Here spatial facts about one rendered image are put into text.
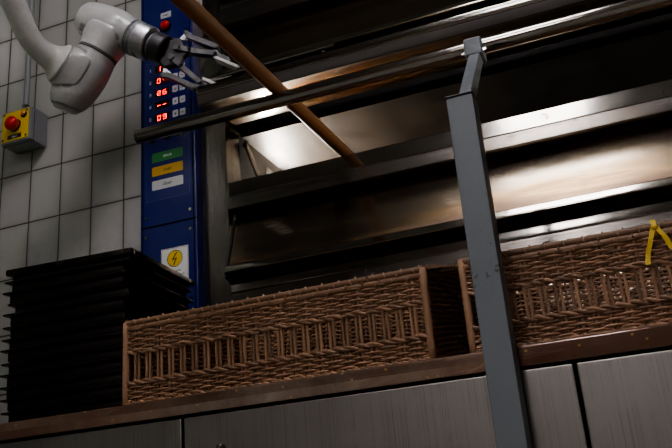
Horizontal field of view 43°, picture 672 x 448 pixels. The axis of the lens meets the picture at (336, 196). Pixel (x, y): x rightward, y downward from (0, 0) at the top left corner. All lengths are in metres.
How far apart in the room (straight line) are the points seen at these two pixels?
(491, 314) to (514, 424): 0.15
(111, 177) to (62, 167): 0.17
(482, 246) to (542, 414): 0.24
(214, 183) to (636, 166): 0.99
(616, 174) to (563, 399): 0.74
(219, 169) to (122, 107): 0.38
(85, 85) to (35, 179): 0.41
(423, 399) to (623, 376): 0.27
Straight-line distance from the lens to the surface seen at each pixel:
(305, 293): 1.39
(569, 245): 1.30
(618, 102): 1.91
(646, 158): 1.86
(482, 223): 1.21
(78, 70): 2.16
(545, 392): 1.21
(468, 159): 1.25
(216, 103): 2.06
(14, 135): 2.48
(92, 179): 2.35
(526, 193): 1.85
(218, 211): 2.10
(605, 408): 1.20
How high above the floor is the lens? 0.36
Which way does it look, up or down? 21 degrees up
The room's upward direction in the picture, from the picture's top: 5 degrees counter-clockwise
